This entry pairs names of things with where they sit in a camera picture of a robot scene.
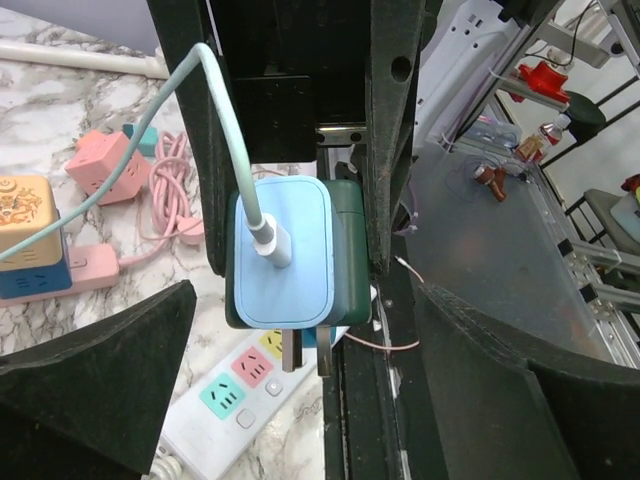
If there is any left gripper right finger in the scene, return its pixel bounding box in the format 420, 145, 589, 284
416, 284, 639, 479

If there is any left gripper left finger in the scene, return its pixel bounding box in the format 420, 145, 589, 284
1, 280, 197, 479

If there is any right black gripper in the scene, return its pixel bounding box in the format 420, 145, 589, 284
147, 0, 426, 276

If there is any white power strip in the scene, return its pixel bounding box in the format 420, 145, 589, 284
158, 329, 318, 479

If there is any dark green cube socket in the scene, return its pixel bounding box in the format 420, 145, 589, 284
225, 175, 371, 377

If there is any teal plug adapter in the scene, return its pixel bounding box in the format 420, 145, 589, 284
122, 123, 159, 157

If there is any pink round plug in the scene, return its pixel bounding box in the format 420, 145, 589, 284
177, 217, 205, 246

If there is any beige cube adapter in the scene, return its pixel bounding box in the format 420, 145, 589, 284
1, 175, 63, 272

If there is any pink cube socket adapter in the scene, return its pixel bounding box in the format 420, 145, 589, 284
65, 130, 151, 206

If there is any light blue usb charger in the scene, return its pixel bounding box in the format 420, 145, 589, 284
226, 175, 346, 332

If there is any dark blue cube socket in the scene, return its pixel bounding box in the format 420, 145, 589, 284
1, 230, 72, 300

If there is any pink flat adapter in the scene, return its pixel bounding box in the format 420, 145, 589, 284
1, 244, 120, 308

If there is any plastic drink bottle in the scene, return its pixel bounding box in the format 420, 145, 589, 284
515, 114, 571, 164

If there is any red clamp on shelf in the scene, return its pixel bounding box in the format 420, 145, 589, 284
518, 61, 569, 103

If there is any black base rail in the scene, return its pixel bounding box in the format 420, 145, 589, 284
319, 144, 451, 480

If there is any aluminium extrusion rail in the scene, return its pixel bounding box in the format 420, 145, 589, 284
530, 167, 639, 368

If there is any thin pink power cord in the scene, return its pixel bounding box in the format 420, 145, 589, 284
117, 130, 206, 269

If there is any white pvc pipe frame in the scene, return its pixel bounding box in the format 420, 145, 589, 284
1, 40, 169, 80

